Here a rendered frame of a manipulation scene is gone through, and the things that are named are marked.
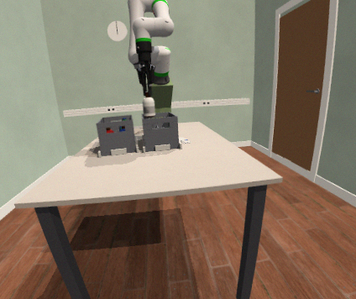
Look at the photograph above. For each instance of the grey divided crate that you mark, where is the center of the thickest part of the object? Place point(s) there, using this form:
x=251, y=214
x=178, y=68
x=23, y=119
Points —
x=158, y=131
x=117, y=140

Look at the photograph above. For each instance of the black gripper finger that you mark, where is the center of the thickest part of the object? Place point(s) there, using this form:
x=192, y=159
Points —
x=150, y=77
x=142, y=79

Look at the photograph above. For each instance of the white paper pick list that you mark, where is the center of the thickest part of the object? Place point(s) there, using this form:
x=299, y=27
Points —
x=184, y=141

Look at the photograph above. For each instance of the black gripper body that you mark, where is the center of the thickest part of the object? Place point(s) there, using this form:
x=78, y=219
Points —
x=146, y=57

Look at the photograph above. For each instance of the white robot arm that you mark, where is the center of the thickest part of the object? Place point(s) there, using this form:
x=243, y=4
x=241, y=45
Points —
x=143, y=29

